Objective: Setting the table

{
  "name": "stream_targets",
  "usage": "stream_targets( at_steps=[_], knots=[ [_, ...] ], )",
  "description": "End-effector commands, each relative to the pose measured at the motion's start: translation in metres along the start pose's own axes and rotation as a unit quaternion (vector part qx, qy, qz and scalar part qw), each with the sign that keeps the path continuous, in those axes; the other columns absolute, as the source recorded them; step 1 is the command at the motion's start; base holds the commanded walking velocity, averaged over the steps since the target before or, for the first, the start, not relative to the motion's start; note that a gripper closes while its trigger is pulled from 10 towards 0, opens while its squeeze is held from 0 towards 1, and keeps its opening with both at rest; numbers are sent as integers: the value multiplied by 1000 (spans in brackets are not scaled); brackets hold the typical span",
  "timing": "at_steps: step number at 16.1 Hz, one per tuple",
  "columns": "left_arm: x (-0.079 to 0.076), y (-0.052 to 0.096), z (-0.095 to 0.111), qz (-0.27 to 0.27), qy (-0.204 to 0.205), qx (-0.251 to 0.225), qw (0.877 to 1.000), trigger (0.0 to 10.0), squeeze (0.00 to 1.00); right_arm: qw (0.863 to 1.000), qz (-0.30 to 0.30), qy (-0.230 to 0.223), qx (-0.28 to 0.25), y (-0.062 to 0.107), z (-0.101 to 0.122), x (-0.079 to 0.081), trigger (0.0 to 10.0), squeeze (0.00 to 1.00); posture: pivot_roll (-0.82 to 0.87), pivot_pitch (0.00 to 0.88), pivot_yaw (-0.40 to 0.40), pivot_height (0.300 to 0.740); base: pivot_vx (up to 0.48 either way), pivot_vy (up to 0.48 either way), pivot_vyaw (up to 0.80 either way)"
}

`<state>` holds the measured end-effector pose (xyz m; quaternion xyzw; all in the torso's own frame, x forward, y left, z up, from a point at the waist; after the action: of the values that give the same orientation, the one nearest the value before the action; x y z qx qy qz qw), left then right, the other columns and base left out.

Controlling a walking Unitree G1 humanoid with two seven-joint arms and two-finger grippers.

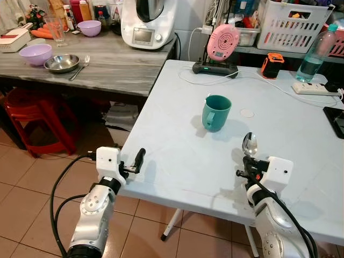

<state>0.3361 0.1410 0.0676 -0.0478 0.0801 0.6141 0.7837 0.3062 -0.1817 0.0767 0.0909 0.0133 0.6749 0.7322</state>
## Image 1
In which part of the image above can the steel spoon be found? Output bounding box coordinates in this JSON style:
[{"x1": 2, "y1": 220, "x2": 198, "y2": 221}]
[{"x1": 242, "y1": 132, "x2": 259, "y2": 159}]

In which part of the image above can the teal mug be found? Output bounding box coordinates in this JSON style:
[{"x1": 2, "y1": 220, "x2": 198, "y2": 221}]
[{"x1": 202, "y1": 95, "x2": 233, "y2": 133}]

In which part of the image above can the white table leg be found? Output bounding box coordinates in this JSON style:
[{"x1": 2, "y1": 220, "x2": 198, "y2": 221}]
[
  {"x1": 244, "y1": 225, "x2": 260, "y2": 258},
  {"x1": 161, "y1": 208, "x2": 184, "y2": 241}
]

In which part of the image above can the white power strip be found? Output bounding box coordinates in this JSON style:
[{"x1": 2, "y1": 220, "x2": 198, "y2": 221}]
[{"x1": 292, "y1": 81, "x2": 329, "y2": 97}]

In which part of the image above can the black smartphone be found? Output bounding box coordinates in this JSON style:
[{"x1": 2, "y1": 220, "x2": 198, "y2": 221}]
[{"x1": 323, "y1": 106, "x2": 344, "y2": 140}]

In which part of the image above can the orange and black device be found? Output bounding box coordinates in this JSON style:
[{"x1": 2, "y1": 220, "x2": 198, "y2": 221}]
[{"x1": 261, "y1": 52, "x2": 285, "y2": 80}]

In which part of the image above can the black dock with green light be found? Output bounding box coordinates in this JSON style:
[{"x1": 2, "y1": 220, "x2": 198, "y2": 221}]
[{"x1": 192, "y1": 61, "x2": 240, "y2": 80}]

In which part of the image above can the red plastic stool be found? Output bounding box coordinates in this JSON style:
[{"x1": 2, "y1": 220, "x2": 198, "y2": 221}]
[{"x1": 2, "y1": 88, "x2": 79, "y2": 159}]

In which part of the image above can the steel fork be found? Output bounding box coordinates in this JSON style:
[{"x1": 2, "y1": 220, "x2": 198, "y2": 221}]
[{"x1": 68, "y1": 55, "x2": 91, "y2": 82}]

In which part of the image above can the round pink device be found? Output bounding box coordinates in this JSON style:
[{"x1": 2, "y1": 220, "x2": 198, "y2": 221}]
[{"x1": 206, "y1": 23, "x2": 241, "y2": 63}]

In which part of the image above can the steel bowl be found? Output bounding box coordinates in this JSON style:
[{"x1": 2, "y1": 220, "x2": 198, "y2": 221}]
[{"x1": 44, "y1": 54, "x2": 81, "y2": 74}]

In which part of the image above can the clear water bottle teal cap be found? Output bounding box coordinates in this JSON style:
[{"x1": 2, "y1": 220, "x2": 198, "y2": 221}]
[{"x1": 296, "y1": 23, "x2": 340, "y2": 83}]

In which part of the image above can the clear plastic container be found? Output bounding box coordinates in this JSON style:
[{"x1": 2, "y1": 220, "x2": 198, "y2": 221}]
[{"x1": 236, "y1": 26, "x2": 262, "y2": 47}]

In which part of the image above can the white kitchen machine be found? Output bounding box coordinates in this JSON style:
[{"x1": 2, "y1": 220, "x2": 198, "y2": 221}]
[{"x1": 120, "y1": 0, "x2": 178, "y2": 51}]

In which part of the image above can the small purple bowl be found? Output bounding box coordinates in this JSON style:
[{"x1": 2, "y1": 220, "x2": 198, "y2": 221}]
[{"x1": 77, "y1": 20, "x2": 102, "y2": 38}]

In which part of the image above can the white plastic basket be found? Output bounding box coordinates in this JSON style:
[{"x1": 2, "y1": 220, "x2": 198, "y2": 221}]
[{"x1": 256, "y1": 0, "x2": 337, "y2": 54}]

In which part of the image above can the red plastic basket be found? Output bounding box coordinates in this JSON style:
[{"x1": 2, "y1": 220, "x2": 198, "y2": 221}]
[{"x1": 328, "y1": 30, "x2": 344, "y2": 58}]

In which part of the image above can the large purple bowl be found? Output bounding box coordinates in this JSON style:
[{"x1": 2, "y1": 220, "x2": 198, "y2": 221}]
[{"x1": 19, "y1": 44, "x2": 54, "y2": 68}]

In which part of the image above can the clear drinking glass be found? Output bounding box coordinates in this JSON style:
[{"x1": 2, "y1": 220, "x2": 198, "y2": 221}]
[{"x1": 44, "y1": 15, "x2": 68, "y2": 48}]

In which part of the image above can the orange carrot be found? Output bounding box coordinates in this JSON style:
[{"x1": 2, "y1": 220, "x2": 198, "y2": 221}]
[{"x1": 30, "y1": 28, "x2": 54, "y2": 40}]

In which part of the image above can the white flat box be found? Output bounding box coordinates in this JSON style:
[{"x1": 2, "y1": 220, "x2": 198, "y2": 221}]
[{"x1": 0, "y1": 22, "x2": 33, "y2": 53}]

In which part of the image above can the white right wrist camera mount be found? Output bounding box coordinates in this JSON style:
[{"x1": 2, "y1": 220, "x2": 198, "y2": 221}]
[{"x1": 258, "y1": 156, "x2": 294, "y2": 197}]

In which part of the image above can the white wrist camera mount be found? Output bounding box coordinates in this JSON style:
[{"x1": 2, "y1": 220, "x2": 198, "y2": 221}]
[
  {"x1": 96, "y1": 146, "x2": 127, "y2": 187},
  {"x1": 258, "y1": 156, "x2": 294, "y2": 197}
]

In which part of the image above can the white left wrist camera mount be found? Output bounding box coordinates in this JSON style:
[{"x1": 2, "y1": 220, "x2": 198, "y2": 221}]
[{"x1": 96, "y1": 146, "x2": 127, "y2": 187}]

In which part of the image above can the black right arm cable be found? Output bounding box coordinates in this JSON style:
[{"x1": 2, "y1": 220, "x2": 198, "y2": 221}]
[{"x1": 240, "y1": 171, "x2": 319, "y2": 258}]

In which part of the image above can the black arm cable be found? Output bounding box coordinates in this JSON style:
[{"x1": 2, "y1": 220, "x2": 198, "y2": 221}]
[
  {"x1": 49, "y1": 154, "x2": 98, "y2": 257},
  {"x1": 240, "y1": 171, "x2": 319, "y2": 258}
]

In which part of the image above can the thin white cable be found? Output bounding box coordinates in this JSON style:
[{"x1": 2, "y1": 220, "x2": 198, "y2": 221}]
[{"x1": 179, "y1": 67, "x2": 344, "y2": 104}]

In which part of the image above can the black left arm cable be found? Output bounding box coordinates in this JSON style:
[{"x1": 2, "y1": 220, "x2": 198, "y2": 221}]
[{"x1": 49, "y1": 154, "x2": 98, "y2": 257}]

